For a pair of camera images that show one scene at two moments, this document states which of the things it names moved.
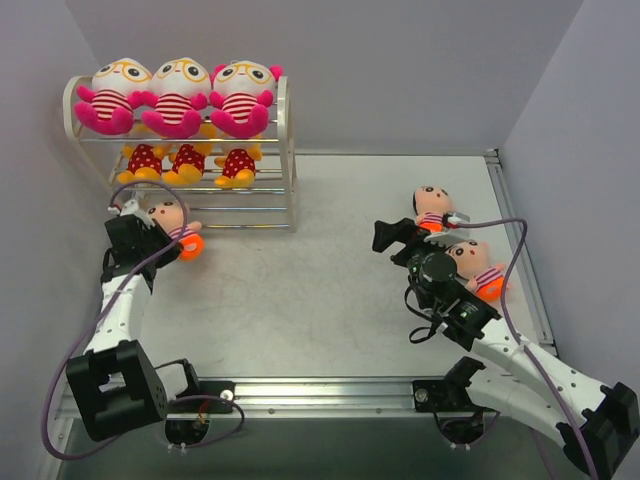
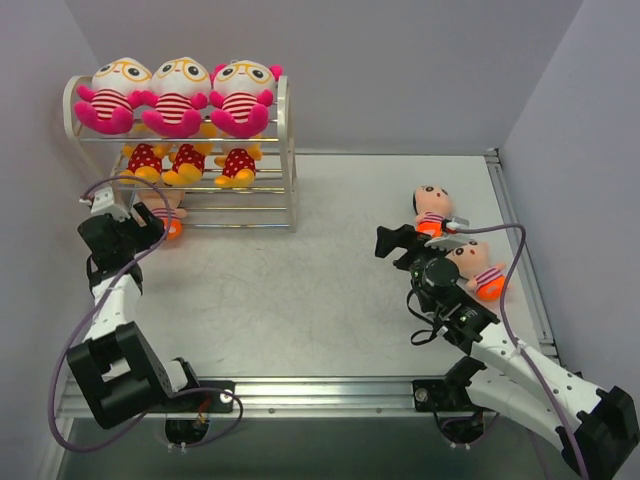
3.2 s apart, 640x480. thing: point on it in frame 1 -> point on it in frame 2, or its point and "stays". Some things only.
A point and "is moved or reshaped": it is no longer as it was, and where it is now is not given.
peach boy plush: [167, 208] is moved or reshaped
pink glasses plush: [178, 94] stays
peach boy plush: [487, 281] stays
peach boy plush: [430, 203] stays
